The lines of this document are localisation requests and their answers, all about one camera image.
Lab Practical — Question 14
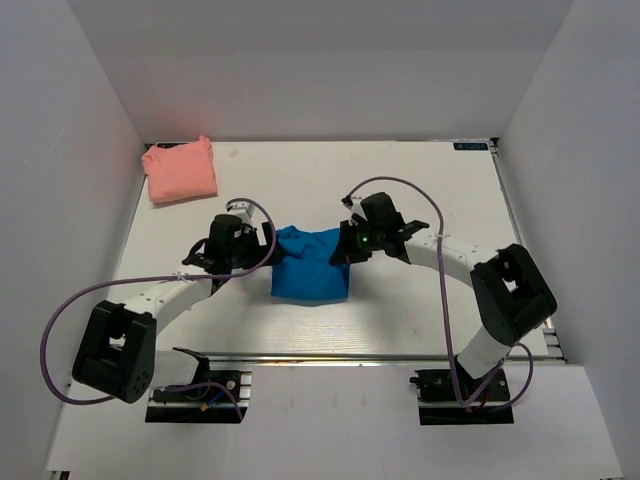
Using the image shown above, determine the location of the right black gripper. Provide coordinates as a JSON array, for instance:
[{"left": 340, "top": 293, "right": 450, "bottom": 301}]
[{"left": 331, "top": 219, "right": 385, "bottom": 265}]

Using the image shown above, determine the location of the blue t-shirt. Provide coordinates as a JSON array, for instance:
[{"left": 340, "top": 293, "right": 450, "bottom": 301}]
[{"left": 271, "top": 225, "right": 350, "bottom": 303}]

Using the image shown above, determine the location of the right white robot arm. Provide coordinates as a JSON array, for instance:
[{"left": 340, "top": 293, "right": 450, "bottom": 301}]
[{"left": 329, "top": 192, "right": 557, "bottom": 399}]

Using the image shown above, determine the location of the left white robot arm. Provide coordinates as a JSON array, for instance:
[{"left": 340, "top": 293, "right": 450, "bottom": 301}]
[{"left": 72, "top": 213, "right": 281, "bottom": 403}]

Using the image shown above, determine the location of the folded pink t-shirt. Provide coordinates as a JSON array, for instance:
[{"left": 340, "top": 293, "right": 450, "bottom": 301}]
[{"left": 141, "top": 135, "right": 218, "bottom": 205}]

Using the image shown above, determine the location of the blue label sticker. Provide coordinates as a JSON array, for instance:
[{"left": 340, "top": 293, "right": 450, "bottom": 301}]
[{"left": 453, "top": 142, "right": 489, "bottom": 151}]

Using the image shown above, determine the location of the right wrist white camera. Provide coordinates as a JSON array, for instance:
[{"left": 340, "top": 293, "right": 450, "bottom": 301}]
[{"left": 341, "top": 196, "right": 367, "bottom": 225}]

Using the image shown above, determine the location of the wrist white camera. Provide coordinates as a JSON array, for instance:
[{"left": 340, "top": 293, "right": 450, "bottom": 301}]
[
  {"left": 225, "top": 200, "right": 255, "bottom": 226},
  {"left": 341, "top": 196, "right": 367, "bottom": 225}
]

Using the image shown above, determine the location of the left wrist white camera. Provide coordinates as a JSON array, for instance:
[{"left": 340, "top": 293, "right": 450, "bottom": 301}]
[{"left": 225, "top": 200, "right": 255, "bottom": 226}]

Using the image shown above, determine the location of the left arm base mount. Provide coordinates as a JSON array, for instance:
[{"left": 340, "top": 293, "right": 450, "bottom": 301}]
[{"left": 145, "top": 369, "right": 252, "bottom": 425}]

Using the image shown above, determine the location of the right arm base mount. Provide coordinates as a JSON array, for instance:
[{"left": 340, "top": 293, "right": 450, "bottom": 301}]
[{"left": 409, "top": 367, "right": 516, "bottom": 427}]

